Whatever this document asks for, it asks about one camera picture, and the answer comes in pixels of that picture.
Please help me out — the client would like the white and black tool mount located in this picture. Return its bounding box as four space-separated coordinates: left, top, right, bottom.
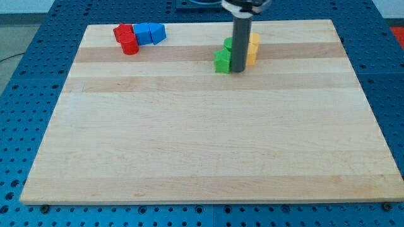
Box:
221 0 272 18

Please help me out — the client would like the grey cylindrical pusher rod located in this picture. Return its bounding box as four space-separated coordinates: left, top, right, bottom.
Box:
231 16 253 73

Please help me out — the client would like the blue cube block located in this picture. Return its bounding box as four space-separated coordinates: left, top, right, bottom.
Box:
133 23 153 45

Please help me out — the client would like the yellow block rear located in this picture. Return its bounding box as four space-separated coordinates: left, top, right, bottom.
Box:
249 32 260 46

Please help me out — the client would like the wooden board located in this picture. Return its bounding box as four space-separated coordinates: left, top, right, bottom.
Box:
20 20 403 205

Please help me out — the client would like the yellow block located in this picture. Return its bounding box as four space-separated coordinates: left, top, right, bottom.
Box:
246 44 258 66
249 32 260 46

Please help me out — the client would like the red cylinder block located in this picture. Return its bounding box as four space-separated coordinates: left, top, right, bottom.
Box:
119 33 139 55

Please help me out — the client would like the green cylinder block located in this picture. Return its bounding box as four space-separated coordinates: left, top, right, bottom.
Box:
223 37 232 52

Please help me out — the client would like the black cable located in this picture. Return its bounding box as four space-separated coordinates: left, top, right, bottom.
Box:
0 52 25 63

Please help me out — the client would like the green star block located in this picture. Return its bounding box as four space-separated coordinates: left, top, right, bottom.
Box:
213 48 231 73

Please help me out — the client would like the yellow block front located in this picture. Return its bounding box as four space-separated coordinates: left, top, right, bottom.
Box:
246 44 258 66

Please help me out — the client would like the blue triangle block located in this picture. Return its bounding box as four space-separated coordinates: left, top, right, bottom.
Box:
148 23 167 45

